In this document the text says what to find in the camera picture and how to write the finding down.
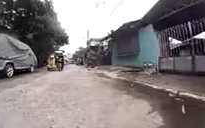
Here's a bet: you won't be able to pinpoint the pole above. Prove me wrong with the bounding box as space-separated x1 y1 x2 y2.
86 29 90 48

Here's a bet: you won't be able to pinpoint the overhead wires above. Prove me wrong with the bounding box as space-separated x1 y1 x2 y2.
94 0 124 16

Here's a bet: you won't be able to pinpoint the building with metal fence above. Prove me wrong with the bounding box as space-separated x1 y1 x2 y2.
141 0 205 74

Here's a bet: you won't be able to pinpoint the raised concrete verge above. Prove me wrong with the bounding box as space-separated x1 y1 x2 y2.
89 65 205 104

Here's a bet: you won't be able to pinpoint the bushes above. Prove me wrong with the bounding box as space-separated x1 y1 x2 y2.
72 45 106 69

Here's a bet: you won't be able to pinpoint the grey concrete road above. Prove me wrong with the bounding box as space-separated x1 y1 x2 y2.
0 63 205 128

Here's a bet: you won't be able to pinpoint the yellow tricycle vehicle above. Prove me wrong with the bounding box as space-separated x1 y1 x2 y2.
46 50 66 72

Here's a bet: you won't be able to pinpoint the distant buildings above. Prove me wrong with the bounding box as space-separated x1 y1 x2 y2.
86 37 106 49

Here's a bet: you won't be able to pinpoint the teal blue building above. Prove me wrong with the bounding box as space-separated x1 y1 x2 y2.
110 19 160 69

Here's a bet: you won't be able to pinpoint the vehicle under grey cover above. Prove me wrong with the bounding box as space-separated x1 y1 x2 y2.
0 32 39 79

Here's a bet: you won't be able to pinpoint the row of trees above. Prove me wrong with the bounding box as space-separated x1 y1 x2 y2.
0 0 70 68

